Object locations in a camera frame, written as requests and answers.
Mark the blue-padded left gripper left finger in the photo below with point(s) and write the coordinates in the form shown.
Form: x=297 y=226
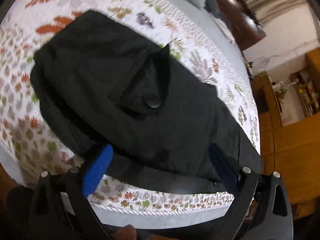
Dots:
x=60 y=208

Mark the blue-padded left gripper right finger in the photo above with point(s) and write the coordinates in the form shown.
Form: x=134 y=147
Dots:
x=261 y=207

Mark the black pants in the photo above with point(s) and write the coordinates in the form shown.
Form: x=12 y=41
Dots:
x=99 y=82

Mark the person's left hand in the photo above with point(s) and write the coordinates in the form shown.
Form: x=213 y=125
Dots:
x=127 y=232

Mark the floral quilted bedspread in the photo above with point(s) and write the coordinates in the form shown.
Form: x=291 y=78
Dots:
x=194 y=40

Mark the dark wooden headboard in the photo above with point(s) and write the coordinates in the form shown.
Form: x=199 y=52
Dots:
x=244 y=26

